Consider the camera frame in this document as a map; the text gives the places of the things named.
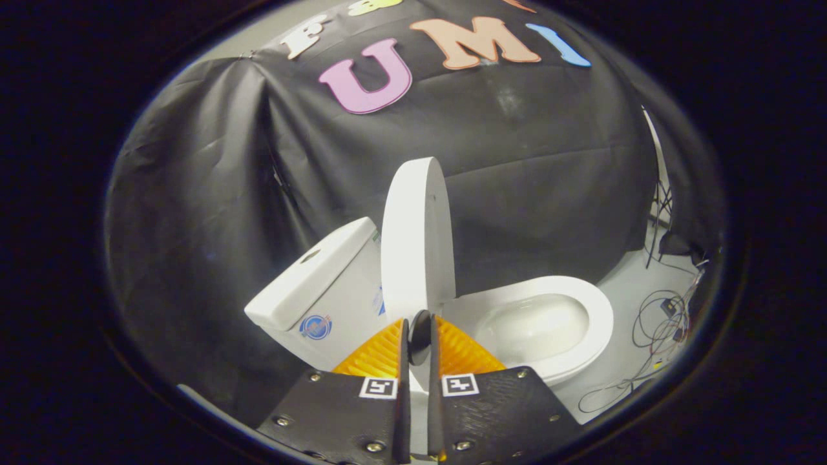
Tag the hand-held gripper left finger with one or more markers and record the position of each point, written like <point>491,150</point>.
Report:
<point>349,420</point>

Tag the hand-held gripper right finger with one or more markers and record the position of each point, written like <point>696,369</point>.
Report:
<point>491,413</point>

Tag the white toilet lid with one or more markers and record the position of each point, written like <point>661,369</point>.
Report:
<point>413,245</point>

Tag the white ceramic toilet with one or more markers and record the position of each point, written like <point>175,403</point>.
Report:
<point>345,300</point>

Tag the white toilet seat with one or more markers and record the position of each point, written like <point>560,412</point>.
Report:
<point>597,323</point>

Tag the white toilet tank cover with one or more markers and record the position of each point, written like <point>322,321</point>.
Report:
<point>303,278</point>

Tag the small black adapter box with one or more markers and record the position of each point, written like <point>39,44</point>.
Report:
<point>669,307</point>

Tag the black tripod stand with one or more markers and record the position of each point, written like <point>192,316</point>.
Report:
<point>660,213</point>

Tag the black backdrop cloth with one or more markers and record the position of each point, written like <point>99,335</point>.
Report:
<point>517,142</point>

